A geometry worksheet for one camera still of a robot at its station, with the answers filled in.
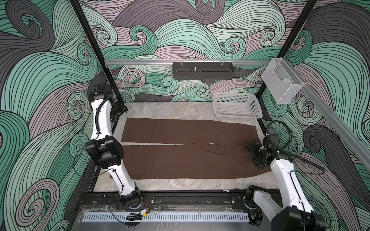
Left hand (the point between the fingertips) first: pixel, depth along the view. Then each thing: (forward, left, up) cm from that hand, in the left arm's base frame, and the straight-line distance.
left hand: (122, 112), depth 83 cm
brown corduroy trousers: (-12, -31, -22) cm, 39 cm away
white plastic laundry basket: (+28, -81, -22) cm, 89 cm away
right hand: (-18, -75, -12) cm, 78 cm away
